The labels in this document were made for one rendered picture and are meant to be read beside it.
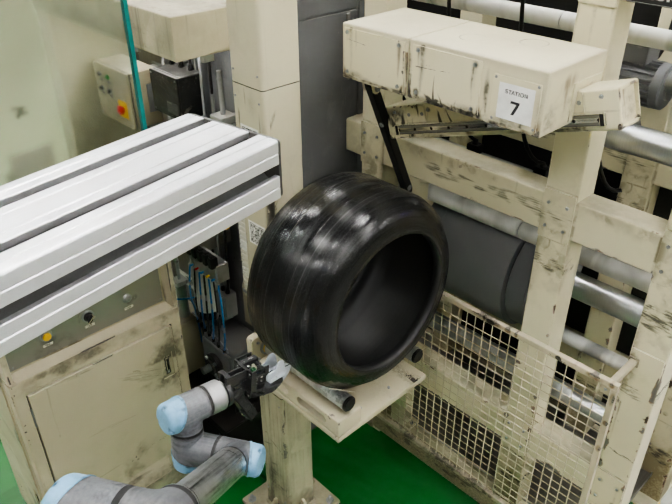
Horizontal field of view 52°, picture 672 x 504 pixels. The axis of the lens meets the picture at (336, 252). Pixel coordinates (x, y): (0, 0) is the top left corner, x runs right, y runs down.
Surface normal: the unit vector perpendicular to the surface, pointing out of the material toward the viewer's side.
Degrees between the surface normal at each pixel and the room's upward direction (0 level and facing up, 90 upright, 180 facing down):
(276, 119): 90
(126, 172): 0
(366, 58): 90
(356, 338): 12
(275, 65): 90
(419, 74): 90
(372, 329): 24
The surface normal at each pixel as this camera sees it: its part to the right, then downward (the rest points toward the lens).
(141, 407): 0.69, 0.38
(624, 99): 0.66, 0.10
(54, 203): 0.00, -0.85
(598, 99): -0.72, 0.37
